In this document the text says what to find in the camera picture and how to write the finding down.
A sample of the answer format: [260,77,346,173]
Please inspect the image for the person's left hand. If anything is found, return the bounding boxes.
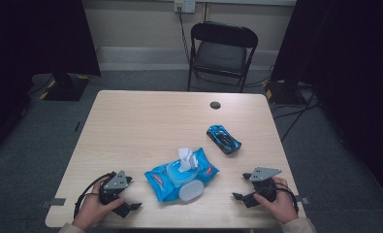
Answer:
[72,177,126,231]

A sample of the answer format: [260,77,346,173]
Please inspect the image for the blue wet wipes packet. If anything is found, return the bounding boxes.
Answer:
[144,148,220,203]

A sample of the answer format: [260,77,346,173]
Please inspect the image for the blue toy car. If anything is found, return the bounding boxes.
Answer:
[206,124,242,155]

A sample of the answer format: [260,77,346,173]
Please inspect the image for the hand-held gripper cable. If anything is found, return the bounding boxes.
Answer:
[274,182,300,215]
[73,172,115,219]

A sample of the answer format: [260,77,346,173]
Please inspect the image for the black cable from wall socket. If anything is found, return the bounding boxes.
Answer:
[177,7,193,66]

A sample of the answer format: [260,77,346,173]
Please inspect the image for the left hand-held gripper cable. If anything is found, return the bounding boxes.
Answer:
[73,172,115,219]

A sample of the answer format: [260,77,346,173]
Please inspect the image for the grey tape strip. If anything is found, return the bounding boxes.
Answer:
[295,194,310,206]
[40,197,67,209]

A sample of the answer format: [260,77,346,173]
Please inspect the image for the black floor box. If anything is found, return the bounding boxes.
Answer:
[264,79,309,106]

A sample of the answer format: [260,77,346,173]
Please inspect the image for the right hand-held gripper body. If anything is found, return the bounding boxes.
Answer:
[248,166,283,203]

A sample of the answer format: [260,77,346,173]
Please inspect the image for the person's right hand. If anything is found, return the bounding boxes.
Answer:
[253,176,300,225]

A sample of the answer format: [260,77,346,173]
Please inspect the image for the black floor cables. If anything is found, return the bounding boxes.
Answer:
[272,90,321,144]

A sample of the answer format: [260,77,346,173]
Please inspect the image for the black folding chair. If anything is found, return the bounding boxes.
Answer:
[187,20,259,94]

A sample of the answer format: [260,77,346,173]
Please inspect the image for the right hand-held gripper cable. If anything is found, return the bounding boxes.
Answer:
[274,182,300,215]

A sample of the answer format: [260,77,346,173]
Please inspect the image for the black stand base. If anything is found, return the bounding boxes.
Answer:
[38,72,91,102]

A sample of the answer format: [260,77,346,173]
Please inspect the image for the white wall socket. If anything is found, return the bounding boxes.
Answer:
[174,0,197,14]

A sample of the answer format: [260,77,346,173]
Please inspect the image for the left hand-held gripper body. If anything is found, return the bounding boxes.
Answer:
[98,170,130,207]

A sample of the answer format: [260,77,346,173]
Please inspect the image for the dark curtain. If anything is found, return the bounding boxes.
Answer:
[271,0,383,205]
[0,0,102,163]

